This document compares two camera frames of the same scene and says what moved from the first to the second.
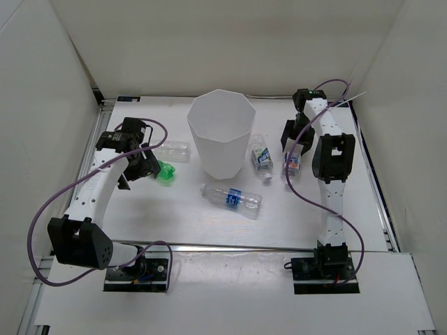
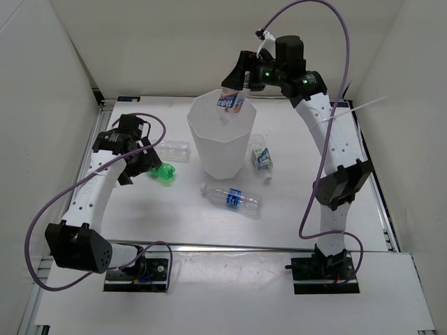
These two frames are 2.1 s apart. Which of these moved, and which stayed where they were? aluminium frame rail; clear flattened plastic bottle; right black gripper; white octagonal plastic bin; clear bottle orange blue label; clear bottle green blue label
Moved: clear bottle orange blue label; right black gripper
Stayed: aluminium frame rail; clear bottle green blue label; clear flattened plastic bottle; white octagonal plastic bin
